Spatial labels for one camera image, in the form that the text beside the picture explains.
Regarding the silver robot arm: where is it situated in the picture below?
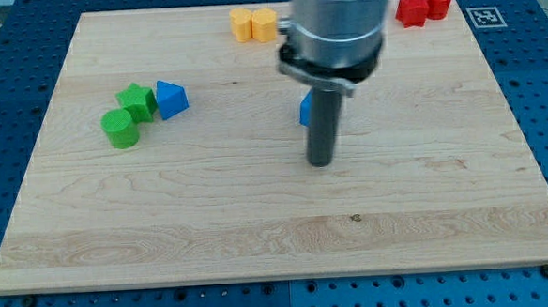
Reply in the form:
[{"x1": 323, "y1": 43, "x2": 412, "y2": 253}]
[{"x1": 277, "y1": 0, "x2": 388, "y2": 97}]

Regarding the blue triangle block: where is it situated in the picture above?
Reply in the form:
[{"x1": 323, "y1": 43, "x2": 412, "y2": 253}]
[{"x1": 156, "y1": 81, "x2": 189, "y2": 120}]

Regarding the blue block behind rod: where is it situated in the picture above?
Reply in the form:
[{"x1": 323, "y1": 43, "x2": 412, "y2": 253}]
[{"x1": 298, "y1": 90, "x2": 312, "y2": 127}]

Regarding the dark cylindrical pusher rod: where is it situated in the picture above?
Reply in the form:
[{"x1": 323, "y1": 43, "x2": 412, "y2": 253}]
[{"x1": 306, "y1": 88, "x2": 343, "y2": 167}]

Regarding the yellow block right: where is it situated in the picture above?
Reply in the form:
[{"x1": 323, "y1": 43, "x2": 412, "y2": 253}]
[{"x1": 251, "y1": 8, "x2": 278, "y2": 42}]

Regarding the yellow block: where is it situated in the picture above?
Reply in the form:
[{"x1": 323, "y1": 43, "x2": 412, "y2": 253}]
[
  {"x1": 229, "y1": 8, "x2": 252, "y2": 42},
  {"x1": 251, "y1": 8, "x2": 278, "y2": 42}
]

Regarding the yellow block left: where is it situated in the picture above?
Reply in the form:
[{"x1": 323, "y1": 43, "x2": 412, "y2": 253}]
[{"x1": 229, "y1": 8, "x2": 252, "y2": 42}]

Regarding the green star block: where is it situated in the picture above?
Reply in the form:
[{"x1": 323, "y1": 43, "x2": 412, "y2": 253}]
[{"x1": 116, "y1": 83, "x2": 158, "y2": 123}]

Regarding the green cylinder block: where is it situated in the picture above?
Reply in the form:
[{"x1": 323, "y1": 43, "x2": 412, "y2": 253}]
[{"x1": 100, "y1": 109, "x2": 140, "y2": 149}]

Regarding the wooden board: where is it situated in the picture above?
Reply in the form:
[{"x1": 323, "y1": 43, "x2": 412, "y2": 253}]
[{"x1": 0, "y1": 4, "x2": 548, "y2": 296}]

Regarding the red star block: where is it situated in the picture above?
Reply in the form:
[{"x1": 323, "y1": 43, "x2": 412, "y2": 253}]
[{"x1": 395, "y1": 0, "x2": 429, "y2": 28}]

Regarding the red cylinder block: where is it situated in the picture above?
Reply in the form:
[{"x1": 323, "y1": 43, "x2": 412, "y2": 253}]
[{"x1": 427, "y1": 0, "x2": 452, "y2": 20}]

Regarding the white fiducial marker tag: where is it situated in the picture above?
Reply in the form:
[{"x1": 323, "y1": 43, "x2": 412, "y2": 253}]
[{"x1": 466, "y1": 7, "x2": 507, "y2": 29}]

